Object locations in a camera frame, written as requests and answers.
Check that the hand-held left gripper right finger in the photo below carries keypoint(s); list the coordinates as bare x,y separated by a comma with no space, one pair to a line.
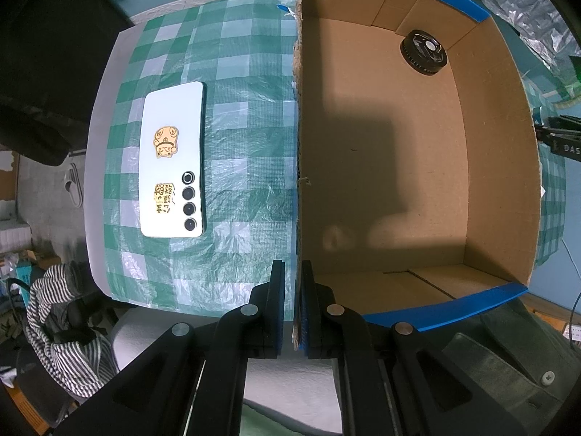
309,313

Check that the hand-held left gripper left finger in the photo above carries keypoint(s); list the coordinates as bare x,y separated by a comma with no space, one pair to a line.
278,313

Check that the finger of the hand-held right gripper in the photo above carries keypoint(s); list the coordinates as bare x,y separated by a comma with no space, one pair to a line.
565,122
560,143

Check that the black round ribbed cap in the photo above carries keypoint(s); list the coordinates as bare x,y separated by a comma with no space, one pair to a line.
424,54

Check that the cardboard box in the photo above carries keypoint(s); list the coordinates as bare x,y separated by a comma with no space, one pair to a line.
386,168

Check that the light green cloth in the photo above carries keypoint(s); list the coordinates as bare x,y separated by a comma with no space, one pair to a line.
281,422

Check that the silver foil bag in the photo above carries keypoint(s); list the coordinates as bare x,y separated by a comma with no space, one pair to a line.
526,9

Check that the green checkered plastic tablecloth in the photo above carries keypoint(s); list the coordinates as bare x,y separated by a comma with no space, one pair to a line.
249,145

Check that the striped cloth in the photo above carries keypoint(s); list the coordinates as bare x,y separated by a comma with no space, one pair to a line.
72,359

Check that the white smartphone with gold stickers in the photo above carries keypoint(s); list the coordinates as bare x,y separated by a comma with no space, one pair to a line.
170,104

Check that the white slipper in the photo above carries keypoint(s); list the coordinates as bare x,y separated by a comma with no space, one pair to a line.
73,188

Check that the brown cardboard piece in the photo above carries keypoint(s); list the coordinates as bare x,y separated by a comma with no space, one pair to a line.
8,177

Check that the dark cloth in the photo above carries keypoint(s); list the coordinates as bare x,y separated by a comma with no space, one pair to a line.
45,77

